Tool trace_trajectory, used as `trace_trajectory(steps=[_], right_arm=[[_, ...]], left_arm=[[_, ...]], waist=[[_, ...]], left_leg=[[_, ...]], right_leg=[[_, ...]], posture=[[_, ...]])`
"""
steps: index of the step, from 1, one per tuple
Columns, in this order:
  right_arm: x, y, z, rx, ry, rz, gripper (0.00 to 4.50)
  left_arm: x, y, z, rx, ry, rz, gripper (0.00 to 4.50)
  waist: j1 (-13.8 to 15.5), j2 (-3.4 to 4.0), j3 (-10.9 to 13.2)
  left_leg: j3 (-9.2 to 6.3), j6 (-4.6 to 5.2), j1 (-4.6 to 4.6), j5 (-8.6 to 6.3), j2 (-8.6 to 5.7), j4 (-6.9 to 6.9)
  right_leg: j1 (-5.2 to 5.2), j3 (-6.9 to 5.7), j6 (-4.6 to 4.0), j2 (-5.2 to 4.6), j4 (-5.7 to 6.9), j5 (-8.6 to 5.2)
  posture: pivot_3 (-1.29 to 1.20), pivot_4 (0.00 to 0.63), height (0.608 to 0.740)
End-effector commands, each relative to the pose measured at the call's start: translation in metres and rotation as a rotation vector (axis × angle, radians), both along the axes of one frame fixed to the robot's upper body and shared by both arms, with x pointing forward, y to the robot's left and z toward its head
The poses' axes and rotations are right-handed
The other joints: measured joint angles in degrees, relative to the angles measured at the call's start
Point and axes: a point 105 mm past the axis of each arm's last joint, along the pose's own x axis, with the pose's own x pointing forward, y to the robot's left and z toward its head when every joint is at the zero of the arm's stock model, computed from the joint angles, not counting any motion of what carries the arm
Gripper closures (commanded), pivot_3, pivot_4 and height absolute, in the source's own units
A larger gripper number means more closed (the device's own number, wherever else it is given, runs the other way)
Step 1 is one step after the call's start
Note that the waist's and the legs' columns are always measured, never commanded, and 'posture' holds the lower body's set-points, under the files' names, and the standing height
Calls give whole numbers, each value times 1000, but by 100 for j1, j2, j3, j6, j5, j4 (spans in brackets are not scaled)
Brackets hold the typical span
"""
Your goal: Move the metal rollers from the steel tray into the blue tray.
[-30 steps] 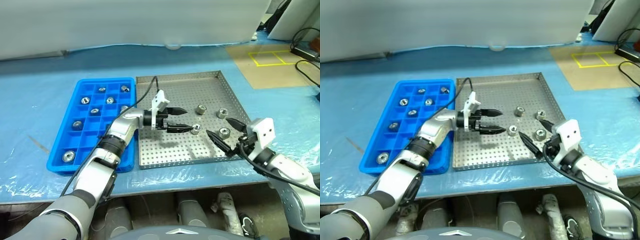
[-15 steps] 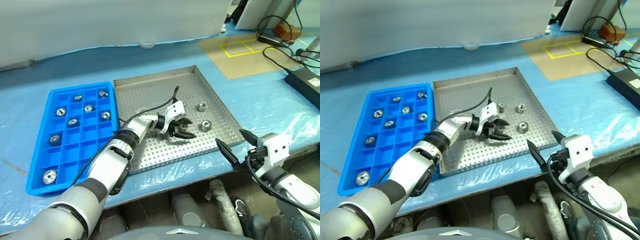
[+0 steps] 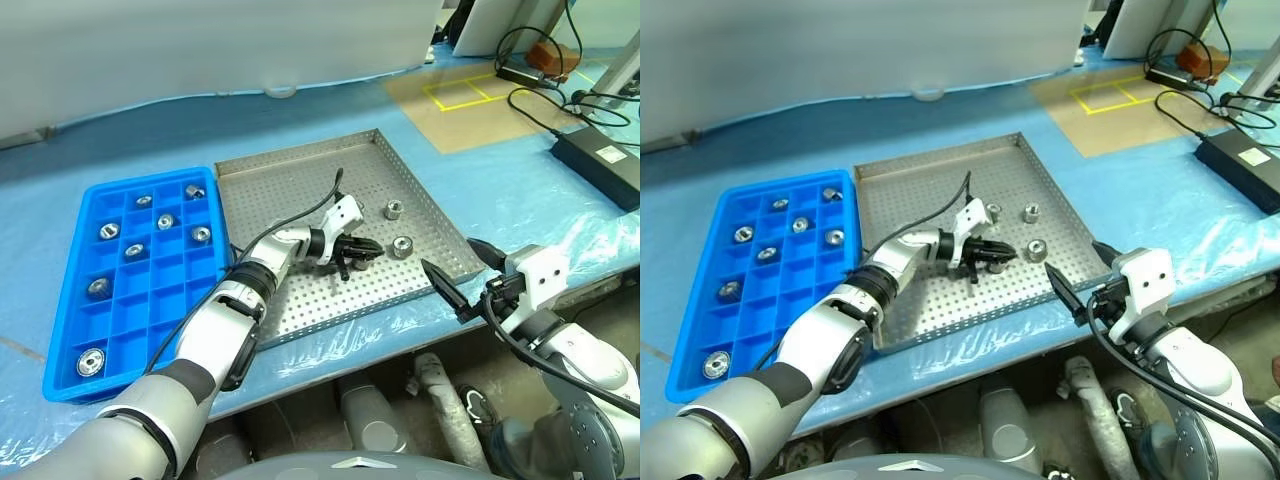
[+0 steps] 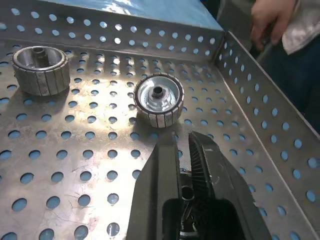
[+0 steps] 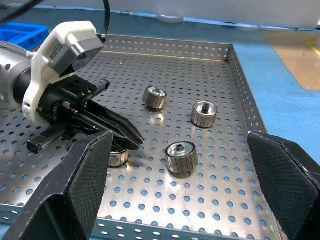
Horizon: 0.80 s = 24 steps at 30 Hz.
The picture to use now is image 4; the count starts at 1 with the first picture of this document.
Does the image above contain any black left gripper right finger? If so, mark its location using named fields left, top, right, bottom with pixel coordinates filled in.
left=187, top=131, right=272, bottom=240

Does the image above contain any bystander's bare hand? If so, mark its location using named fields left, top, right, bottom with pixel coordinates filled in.
left=250, top=0, right=299, bottom=52

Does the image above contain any segmented metal roller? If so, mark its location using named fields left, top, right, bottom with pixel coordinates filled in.
left=134, top=72, right=186, bottom=129
left=11, top=45, right=71, bottom=97
left=178, top=168, right=208, bottom=240

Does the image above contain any perforated steel tray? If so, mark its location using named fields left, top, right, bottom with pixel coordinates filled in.
left=0, top=0, right=320, bottom=240

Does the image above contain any bystander's white sleeve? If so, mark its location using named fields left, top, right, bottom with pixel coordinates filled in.
left=281, top=0, right=320, bottom=56

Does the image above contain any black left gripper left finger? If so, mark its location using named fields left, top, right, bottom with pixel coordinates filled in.
left=127, top=135, right=183, bottom=240

